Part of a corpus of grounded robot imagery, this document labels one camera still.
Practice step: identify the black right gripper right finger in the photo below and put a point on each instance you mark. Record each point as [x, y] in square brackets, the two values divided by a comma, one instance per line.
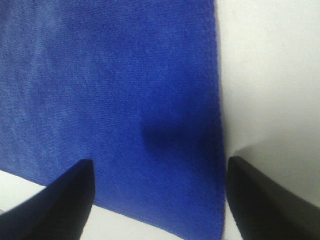
[264, 210]

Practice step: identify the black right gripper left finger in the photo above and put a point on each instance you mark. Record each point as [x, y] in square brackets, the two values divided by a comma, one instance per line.
[58, 212]

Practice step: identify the blue microfibre towel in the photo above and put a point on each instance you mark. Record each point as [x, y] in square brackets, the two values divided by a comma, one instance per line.
[131, 84]

